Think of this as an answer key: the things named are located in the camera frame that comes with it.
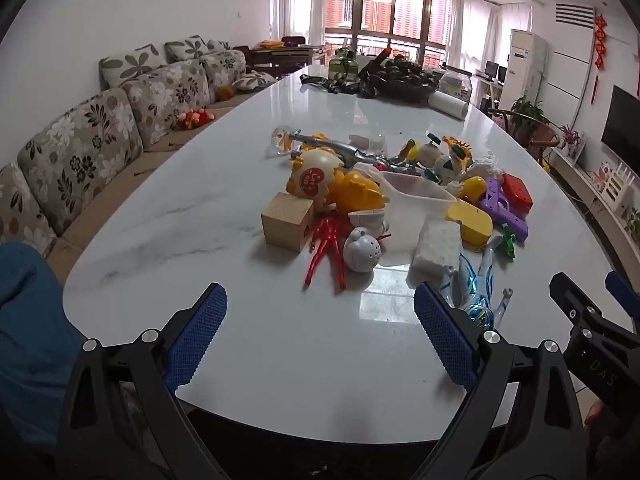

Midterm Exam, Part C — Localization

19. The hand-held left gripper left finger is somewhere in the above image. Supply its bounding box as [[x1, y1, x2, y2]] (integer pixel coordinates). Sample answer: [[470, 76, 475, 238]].
[[56, 282, 236, 480]]

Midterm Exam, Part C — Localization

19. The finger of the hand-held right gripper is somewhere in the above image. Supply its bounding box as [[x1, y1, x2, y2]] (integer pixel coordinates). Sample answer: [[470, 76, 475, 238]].
[[549, 272, 640, 348], [605, 270, 640, 321]]

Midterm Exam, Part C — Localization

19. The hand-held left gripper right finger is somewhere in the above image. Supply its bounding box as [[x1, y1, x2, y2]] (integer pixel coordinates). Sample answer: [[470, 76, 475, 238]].
[[413, 281, 588, 480]]

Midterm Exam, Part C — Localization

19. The red toy phone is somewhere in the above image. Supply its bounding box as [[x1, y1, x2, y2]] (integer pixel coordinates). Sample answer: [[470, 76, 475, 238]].
[[500, 172, 534, 211]]

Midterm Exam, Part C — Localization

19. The yellow chick egg toy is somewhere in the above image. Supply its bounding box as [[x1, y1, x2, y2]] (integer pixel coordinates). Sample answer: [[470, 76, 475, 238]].
[[286, 149, 392, 216]]

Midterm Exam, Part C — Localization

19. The person's right hand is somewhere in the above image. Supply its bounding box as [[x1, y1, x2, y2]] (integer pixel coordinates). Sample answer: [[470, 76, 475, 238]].
[[584, 400, 621, 461]]

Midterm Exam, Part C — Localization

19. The blue white action figure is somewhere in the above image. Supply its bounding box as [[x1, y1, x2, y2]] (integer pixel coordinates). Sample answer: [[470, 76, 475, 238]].
[[440, 234, 516, 331]]

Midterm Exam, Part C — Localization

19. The small green leafy plant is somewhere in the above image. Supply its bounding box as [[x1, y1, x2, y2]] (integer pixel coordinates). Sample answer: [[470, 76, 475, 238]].
[[622, 205, 640, 246]]

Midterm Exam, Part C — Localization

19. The green toy piece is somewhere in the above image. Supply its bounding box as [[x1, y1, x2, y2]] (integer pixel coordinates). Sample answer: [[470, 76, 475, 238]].
[[495, 222, 517, 261]]

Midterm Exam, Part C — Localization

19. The white sponge block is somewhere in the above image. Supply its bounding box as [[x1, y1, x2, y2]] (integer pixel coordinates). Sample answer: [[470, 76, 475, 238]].
[[406, 216, 462, 288]]

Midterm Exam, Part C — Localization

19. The white router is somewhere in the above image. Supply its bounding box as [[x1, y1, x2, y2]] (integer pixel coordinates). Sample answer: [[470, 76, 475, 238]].
[[597, 160, 636, 211]]

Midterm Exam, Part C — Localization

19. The white television cabinet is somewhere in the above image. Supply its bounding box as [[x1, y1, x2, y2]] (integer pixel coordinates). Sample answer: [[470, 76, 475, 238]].
[[547, 147, 640, 281]]

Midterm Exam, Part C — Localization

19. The pink white figurine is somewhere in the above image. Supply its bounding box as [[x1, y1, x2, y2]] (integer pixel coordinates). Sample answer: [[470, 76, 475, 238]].
[[590, 162, 613, 191]]

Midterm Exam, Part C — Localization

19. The purple toy gun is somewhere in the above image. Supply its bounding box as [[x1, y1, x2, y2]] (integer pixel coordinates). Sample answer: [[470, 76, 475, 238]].
[[477, 177, 530, 242]]

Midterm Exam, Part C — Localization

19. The yellow sponge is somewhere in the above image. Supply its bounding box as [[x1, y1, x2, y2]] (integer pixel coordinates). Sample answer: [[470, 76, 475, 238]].
[[446, 199, 494, 246]]

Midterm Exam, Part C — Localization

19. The white round toy head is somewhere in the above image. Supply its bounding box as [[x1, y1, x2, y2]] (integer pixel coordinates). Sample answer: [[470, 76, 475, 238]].
[[342, 226, 385, 273]]

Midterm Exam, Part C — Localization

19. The wooden block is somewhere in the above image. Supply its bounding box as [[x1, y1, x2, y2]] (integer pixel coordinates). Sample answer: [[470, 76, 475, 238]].
[[260, 192, 316, 253]]

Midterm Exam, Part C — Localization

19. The yellow ball toy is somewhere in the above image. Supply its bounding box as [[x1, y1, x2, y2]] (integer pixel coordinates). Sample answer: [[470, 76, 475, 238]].
[[457, 176, 487, 201]]

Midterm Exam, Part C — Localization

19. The red toy figure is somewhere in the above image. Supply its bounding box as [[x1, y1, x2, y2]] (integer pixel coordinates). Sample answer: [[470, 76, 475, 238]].
[[303, 212, 353, 291]]

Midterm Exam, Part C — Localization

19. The white crumpled tissue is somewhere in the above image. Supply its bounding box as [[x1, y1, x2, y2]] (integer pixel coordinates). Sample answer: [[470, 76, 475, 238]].
[[467, 155, 503, 181]]

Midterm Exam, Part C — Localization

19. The pink flowering plant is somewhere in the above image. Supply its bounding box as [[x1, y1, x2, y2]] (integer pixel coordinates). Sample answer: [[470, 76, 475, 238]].
[[559, 124, 586, 153]]

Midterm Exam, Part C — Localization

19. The white green ball toy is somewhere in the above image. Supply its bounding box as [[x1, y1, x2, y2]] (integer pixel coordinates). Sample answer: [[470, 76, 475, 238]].
[[432, 152, 463, 183], [415, 134, 443, 166]]

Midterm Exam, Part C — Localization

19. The person's leg in blue jeans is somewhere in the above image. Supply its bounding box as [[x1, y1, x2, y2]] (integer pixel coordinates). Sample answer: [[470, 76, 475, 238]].
[[0, 242, 86, 446]]

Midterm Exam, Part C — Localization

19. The black television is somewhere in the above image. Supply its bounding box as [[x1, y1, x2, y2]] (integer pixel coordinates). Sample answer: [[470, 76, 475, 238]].
[[600, 85, 640, 163]]

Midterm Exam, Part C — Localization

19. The sunflower toy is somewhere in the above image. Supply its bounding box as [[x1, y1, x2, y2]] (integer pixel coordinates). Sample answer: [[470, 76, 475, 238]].
[[442, 136, 473, 166]]

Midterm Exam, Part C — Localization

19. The green potted plant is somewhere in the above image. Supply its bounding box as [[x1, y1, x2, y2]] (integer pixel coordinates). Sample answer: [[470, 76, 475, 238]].
[[510, 95, 548, 126]]

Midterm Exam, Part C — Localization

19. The clear ball with orange toy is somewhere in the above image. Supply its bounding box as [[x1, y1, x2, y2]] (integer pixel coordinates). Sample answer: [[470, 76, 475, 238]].
[[270, 126, 296, 158]]

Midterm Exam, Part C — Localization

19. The white plastic wrapper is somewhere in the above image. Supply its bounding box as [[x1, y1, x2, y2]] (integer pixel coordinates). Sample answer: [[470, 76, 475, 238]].
[[347, 132, 388, 156]]

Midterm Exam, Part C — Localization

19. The floral patterned sofa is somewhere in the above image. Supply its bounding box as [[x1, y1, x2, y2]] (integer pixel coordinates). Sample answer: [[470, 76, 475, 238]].
[[0, 50, 281, 281]]

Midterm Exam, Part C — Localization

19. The silver toy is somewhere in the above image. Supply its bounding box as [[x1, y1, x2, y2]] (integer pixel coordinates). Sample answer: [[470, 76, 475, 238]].
[[287, 132, 386, 166]]

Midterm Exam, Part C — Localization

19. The red yellow plush toy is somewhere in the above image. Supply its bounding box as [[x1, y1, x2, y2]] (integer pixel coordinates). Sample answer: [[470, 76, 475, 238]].
[[176, 108, 217, 130]]

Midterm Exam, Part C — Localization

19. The white paper towel roll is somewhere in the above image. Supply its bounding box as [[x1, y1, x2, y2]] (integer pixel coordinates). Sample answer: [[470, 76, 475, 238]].
[[427, 91, 471, 121]]

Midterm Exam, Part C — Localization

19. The white standing air conditioner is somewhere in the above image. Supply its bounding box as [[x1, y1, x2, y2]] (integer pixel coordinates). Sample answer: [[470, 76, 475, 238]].
[[500, 29, 550, 111]]

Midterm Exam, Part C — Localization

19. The desk with computer monitors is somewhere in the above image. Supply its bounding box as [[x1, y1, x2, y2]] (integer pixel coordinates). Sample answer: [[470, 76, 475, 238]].
[[472, 60, 508, 86]]

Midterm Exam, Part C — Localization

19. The slim red knot decoration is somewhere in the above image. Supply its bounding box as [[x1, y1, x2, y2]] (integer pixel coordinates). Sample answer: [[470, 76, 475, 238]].
[[594, 15, 608, 106]]

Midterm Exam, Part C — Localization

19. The dark bowl of fruit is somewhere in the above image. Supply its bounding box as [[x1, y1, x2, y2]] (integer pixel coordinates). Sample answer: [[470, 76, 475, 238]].
[[357, 52, 436, 103]]

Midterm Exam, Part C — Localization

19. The flat leaf pattern cushion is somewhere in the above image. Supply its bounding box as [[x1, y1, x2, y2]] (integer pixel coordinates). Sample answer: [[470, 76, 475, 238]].
[[234, 71, 278, 92]]

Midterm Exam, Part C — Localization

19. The large leaf pattern cushion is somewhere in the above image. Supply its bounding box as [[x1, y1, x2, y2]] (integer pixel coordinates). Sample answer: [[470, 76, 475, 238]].
[[99, 44, 168, 88]]

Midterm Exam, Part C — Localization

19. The white sheer curtain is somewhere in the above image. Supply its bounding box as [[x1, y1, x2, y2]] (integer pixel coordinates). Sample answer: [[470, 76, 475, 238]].
[[452, 0, 533, 76], [270, 0, 328, 51]]

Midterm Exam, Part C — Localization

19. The dark wooden side table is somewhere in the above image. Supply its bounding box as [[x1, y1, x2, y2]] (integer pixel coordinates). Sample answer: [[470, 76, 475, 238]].
[[247, 35, 328, 68]]

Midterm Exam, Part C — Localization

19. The large window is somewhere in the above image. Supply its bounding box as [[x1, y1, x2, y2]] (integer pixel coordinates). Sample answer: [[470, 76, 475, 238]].
[[325, 0, 453, 61]]

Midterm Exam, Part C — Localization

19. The wall vent grille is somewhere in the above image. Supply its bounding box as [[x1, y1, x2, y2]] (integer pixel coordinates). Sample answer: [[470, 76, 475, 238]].
[[555, 2, 596, 28]]

